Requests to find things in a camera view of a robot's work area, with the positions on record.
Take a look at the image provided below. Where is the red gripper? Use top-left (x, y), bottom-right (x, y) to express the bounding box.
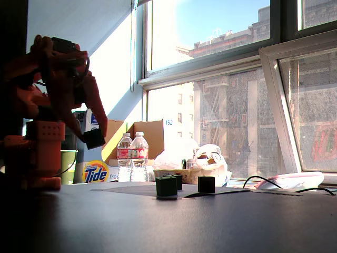
top-left (49, 51), bottom-right (108, 143)

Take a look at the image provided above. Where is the green cube with O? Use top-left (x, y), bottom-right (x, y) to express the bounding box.
top-left (83, 128), bottom-right (106, 150)
top-left (155, 176), bottom-right (179, 198)

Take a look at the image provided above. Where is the black cube with X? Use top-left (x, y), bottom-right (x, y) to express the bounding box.
top-left (197, 176), bottom-right (216, 194)
top-left (172, 174), bottom-right (183, 191)

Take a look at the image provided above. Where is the green paper cup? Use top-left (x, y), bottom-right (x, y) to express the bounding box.
top-left (61, 149), bottom-right (78, 185)

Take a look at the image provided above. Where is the clear plastic water bottle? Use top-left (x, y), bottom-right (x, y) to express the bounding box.
top-left (130, 131), bottom-right (150, 182)
top-left (117, 132), bottom-right (134, 182)

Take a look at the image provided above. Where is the Tide cardboard box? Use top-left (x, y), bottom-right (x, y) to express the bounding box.
top-left (74, 108), bottom-right (165, 184)

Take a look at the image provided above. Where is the clear plastic bag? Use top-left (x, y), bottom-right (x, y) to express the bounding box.
top-left (154, 137), bottom-right (232, 185)

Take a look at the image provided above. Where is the white tilted window sash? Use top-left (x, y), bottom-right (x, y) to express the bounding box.
top-left (259, 39), bottom-right (337, 182)

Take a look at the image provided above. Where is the pink white pencil case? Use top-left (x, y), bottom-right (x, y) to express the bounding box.
top-left (254, 171), bottom-right (325, 190)

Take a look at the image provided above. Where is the window blind cord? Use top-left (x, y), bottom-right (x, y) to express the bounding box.
top-left (130, 0), bottom-right (138, 93)

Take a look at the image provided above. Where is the black adapter loop cable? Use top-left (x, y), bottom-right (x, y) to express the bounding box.
top-left (242, 176), bottom-right (336, 196)

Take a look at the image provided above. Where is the grey window frame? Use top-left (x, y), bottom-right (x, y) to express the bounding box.
top-left (136, 0), bottom-right (337, 185)

